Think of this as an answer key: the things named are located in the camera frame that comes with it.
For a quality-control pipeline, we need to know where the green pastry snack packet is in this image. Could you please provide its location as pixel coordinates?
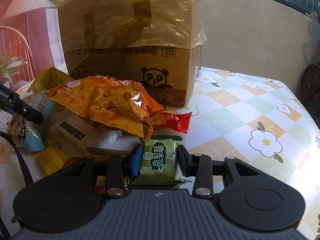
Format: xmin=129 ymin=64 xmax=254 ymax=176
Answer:
xmin=132 ymin=135 xmax=184 ymax=188

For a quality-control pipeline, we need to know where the red snack packet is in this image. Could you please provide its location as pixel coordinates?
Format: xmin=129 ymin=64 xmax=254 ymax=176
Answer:
xmin=150 ymin=112 xmax=191 ymax=134

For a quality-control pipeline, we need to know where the orange corn chips bag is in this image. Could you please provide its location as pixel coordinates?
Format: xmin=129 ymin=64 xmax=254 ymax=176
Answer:
xmin=47 ymin=76 xmax=164 ymax=139

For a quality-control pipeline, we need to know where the blue panda snack packet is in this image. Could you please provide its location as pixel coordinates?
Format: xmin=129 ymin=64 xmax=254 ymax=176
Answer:
xmin=7 ymin=90 xmax=56 ymax=152

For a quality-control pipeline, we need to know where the yellow-brown snack bag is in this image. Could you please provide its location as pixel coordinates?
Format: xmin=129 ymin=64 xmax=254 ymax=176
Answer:
xmin=28 ymin=67 xmax=74 ymax=93

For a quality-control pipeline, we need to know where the white wafer snack packet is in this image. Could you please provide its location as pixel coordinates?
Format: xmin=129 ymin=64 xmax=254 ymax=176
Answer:
xmin=49 ymin=114 xmax=124 ymax=151

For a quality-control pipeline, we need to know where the checkered floral tablecloth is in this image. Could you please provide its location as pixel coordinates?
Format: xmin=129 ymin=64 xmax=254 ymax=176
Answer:
xmin=0 ymin=63 xmax=320 ymax=240

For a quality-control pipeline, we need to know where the red patterned backdrop curtain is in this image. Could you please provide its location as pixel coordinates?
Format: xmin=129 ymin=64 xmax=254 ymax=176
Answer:
xmin=1 ymin=0 xmax=66 ymax=74

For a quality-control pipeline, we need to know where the yellow small snack packet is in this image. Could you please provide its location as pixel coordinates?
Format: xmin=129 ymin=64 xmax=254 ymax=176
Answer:
xmin=37 ymin=145 xmax=69 ymax=176

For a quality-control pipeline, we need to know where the cardboard box with panda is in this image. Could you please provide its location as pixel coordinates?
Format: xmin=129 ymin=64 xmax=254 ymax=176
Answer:
xmin=57 ymin=0 xmax=206 ymax=108

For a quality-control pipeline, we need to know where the black cable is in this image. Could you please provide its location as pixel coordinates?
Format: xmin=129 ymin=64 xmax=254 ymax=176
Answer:
xmin=0 ymin=130 xmax=34 ymax=186

